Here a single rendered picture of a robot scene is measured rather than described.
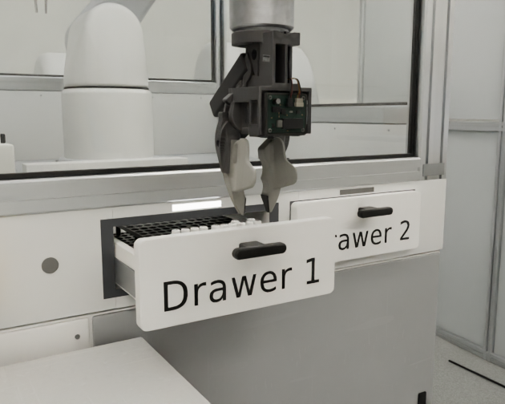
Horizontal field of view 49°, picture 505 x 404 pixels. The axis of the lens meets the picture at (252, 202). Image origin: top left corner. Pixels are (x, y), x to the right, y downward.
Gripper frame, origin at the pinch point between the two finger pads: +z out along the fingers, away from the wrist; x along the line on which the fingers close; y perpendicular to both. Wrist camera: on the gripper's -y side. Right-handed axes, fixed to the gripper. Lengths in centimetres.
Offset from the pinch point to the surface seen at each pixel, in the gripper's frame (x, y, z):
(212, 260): -5.1, -1.2, 7.1
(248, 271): 0.1, -1.2, 9.2
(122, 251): -12.6, -13.2, 7.5
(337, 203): 25.6, -14.2, 4.2
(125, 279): -12.8, -11.5, 11.0
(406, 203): 42.2, -14.2, 5.6
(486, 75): 176, -98, -27
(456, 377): 148, -83, 96
